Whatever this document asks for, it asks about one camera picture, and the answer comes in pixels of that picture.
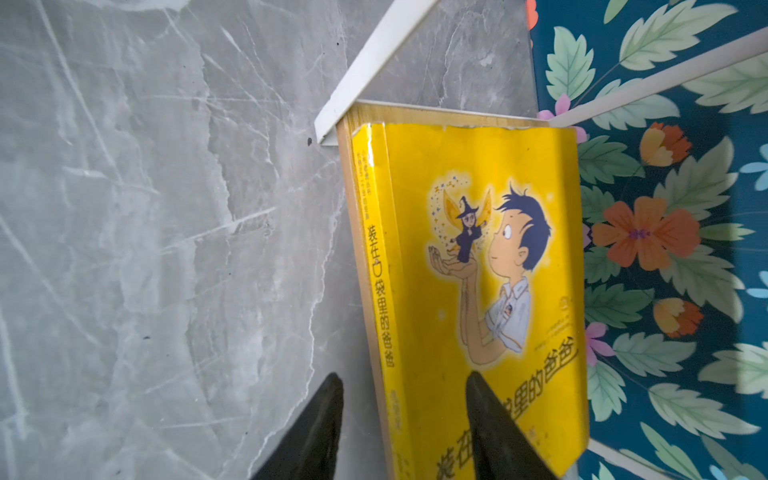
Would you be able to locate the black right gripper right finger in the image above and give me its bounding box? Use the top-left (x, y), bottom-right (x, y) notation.
top-left (465, 371), bottom-right (556, 480)

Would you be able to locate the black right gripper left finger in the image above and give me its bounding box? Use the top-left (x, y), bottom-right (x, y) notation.
top-left (251, 373), bottom-right (344, 480)

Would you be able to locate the yellow book under shelf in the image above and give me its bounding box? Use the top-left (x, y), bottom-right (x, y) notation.
top-left (350, 123), bottom-right (589, 479)

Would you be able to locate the white wooden book shelf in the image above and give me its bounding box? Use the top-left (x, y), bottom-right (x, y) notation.
top-left (313, 0), bottom-right (768, 480)

